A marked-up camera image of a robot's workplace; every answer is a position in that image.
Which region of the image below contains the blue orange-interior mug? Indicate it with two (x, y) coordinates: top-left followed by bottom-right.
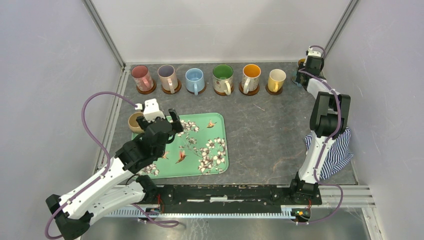
(291, 58), (306, 87)

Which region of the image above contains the beige mug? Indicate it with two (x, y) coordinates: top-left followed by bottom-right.
(127, 111), (144, 134)

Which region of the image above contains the cream yellow-handled mug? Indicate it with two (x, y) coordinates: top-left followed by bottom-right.
(267, 69), (287, 92)

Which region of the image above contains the dark wooden coaster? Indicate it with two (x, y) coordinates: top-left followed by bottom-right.
(265, 85), (283, 96)

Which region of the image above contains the purple interior mug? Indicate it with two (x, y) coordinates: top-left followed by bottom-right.
(157, 64), (178, 93)

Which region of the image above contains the light blue mug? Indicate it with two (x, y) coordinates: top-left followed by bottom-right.
(185, 68), (206, 94)

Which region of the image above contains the pink mug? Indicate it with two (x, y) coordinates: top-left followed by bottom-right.
(131, 65), (155, 91)

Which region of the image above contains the orange interior mug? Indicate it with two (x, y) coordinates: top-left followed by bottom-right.
(241, 64), (261, 94)

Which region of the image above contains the green interior floral mug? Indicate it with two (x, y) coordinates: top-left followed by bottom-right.
(212, 64), (234, 92)

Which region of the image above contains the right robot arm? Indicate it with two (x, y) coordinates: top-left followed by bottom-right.
(288, 54), (351, 204)

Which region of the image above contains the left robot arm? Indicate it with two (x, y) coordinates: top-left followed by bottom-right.
(46, 108), (184, 240)

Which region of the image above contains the green floral tray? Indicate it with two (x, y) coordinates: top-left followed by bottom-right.
(137, 112), (229, 179)

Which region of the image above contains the blue striped cloth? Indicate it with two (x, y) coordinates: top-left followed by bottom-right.
(299, 127), (353, 184)

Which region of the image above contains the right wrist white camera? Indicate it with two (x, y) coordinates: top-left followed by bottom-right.
(306, 46), (323, 58)

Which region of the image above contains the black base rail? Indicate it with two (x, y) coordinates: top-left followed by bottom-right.
(139, 184), (323, 214)

